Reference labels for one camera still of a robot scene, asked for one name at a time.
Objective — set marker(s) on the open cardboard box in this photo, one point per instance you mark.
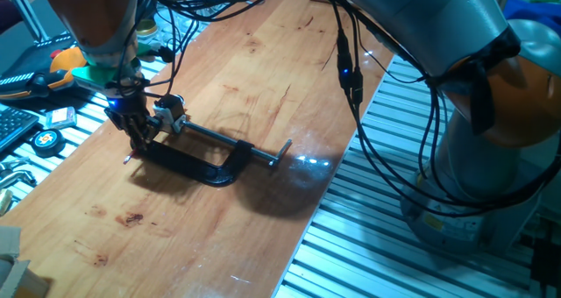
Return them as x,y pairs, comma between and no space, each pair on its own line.
17,276

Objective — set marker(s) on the orange black teach pendant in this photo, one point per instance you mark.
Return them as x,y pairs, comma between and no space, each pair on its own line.
26,76

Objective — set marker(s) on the chrome pipe fitting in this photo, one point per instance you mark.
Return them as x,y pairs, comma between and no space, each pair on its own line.
17,177

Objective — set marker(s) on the blue bag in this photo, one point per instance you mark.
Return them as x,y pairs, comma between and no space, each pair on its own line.
532,11

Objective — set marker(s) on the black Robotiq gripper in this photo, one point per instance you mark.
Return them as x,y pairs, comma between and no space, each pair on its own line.
127,109

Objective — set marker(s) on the brass fitting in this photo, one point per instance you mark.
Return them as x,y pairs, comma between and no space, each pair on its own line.
4,201

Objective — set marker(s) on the glass jar gold lid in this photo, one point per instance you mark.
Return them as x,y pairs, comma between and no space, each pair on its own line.
146,28

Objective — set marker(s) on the grey metal rod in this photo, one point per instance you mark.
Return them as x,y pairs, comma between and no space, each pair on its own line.
26,11

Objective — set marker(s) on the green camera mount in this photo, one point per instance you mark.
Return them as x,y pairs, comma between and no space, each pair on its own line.
96,76

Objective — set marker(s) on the black C-clamp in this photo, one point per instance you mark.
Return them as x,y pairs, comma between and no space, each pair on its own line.
206,166

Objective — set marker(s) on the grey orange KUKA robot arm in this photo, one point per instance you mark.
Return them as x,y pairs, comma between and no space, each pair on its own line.
438,22

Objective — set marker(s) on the clear glass jar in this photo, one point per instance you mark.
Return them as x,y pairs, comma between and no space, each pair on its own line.
175,26

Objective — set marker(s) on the wooden board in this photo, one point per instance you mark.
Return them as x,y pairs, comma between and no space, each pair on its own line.
263,114

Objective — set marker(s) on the small pink white pack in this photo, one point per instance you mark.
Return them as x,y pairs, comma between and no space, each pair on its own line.
60,117

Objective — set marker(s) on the red pencil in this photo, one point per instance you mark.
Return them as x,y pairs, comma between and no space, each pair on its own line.
130,155

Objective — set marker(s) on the black keyboard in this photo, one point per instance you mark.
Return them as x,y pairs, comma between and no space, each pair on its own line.
13,125

